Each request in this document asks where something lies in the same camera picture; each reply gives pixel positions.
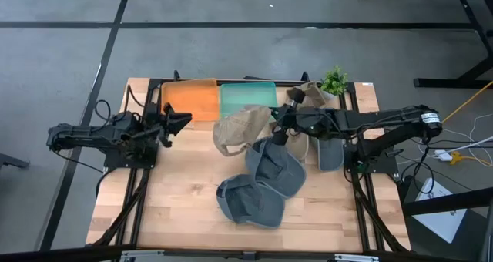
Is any black frame crossbar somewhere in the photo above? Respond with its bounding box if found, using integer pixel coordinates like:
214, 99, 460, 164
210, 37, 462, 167
0, 243, 493, 262

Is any black floor foot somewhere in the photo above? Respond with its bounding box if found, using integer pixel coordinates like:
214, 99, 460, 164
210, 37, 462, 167
0, 152, 31, 170

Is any yellow floor cable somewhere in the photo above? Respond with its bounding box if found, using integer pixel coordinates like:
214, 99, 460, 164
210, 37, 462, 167
441, 80, 493, 124

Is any black beam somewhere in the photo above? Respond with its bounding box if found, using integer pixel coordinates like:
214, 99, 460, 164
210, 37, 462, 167
402, 186, 493, 217

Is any orange plastic tray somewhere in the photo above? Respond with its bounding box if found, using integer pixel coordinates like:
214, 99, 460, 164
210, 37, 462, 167
160, 79, 220, 123

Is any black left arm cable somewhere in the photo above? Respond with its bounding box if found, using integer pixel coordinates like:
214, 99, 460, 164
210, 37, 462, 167
94, 84, 146, 123

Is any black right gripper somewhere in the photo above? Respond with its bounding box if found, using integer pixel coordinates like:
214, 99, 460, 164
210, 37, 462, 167
270, 105, 315, 148

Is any small green potted plant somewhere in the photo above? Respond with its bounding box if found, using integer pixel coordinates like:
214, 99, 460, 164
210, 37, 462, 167
319, 64, 350, 100

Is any thick white cable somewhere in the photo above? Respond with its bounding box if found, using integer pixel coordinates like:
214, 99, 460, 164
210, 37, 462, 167
446, 136, 493, 155

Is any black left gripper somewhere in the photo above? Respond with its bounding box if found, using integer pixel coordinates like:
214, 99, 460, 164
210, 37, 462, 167
148, 102, 193, 148

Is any teal plastic tray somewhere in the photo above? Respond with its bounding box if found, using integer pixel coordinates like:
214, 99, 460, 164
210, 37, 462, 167
220, 81, 279, 119

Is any white power strip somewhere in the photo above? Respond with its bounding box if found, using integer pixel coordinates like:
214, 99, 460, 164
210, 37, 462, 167
434, 149, 454, 163

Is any thin white cable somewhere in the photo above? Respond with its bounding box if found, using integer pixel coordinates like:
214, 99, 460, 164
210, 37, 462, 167
468, 113, 493, 166

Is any gray post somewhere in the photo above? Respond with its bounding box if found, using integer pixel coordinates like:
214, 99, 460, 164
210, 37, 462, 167
478, 200, 493, 262

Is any black floor cable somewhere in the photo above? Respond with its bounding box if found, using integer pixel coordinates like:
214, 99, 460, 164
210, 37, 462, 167
400, 137, 493, 196

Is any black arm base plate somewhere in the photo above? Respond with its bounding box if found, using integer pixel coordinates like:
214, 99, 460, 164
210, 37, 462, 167
344, 142, 400, 175
102, 138, 159, 170

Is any black aluminium table frame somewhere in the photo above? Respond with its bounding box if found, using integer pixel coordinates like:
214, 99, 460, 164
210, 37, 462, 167
90, 69, 411, 254

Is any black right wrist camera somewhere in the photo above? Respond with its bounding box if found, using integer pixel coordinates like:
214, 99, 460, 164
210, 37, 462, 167
287, 87, 307, 106

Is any gray baseball cap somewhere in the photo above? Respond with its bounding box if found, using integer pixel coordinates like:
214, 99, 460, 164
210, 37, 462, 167
245, 136, 308, 200
316, 137, 346, 173
215, 173, 287, 230

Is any black desk frame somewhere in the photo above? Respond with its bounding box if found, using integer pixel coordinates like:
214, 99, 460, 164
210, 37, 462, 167
414, 0, 493, 90

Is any yellow plug with cable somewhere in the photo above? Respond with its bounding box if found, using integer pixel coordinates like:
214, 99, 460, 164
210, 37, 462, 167
449, 150, 493, 167

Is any white box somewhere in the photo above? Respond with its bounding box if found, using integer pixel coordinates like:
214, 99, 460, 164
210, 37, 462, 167
413, 176, 468, 244

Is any silver metal bracket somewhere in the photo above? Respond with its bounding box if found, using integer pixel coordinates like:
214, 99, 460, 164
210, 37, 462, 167
120, 249, 166, 262
334, 253, 381, 262

